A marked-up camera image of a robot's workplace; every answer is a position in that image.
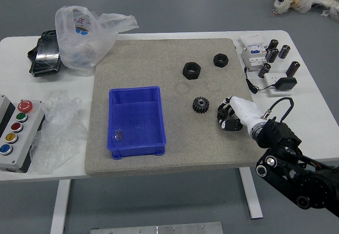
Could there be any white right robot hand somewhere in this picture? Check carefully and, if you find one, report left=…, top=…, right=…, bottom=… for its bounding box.
left=216, top=95, right=263, bottom=132

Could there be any black steel gear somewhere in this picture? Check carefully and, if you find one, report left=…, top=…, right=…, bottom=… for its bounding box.
left=192, top=97, right=210, bottom=115

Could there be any small black hex nut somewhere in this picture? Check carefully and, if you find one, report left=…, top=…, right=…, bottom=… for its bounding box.
left=213, top=53, right=229, bottom=68

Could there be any big black hex nut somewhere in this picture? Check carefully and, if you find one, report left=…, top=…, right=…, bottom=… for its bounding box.
left=182, top=61, right=202, bottom=80

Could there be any blue plastic box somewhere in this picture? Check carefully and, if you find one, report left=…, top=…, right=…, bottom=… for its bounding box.
left=106, top=86, right=167, bottom=160

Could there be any grey push-button control box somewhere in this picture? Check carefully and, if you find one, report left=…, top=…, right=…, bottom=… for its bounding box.
left=0, top=94, right=46, bottom=174

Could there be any white power socket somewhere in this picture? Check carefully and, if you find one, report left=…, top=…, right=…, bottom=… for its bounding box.
left=264, top=72, right=295, bottom=97

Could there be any black power adapter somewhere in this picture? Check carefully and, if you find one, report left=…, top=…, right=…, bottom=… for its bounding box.
left=274, top=77, right=298, bottom=91

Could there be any white circuit breaker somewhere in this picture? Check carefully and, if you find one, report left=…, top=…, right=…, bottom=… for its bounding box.
left=239, top=34, right=268, bottom=73

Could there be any white table leg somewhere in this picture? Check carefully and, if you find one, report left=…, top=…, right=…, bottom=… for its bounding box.
left=239, top=167, right=264, bottom=220
left=49, top=179, right=72, bottom=234

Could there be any grey-brown table mat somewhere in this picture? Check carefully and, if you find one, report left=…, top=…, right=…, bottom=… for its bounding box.
left=84, top=38, right=262, bottom=176

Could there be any grey metal plate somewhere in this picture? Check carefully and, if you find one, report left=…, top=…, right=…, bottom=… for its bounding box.
left=90, top=221, right=224, bottom=234

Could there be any clear printed plastic bag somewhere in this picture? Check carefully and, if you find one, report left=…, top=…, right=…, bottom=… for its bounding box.
left=55, top=5, right=140, bottom=76

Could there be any clear bubble wrap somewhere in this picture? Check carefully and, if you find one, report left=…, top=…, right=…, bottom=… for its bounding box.
left=29, top=89, right=88, bottom=175

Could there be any black wrapped package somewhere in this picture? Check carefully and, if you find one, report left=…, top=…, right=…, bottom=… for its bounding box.
left=26, top=29, right=63, bottom=78

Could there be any black adapter cord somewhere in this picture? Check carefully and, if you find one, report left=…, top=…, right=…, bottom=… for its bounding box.
left=243, top=67, right=276, bottom=95

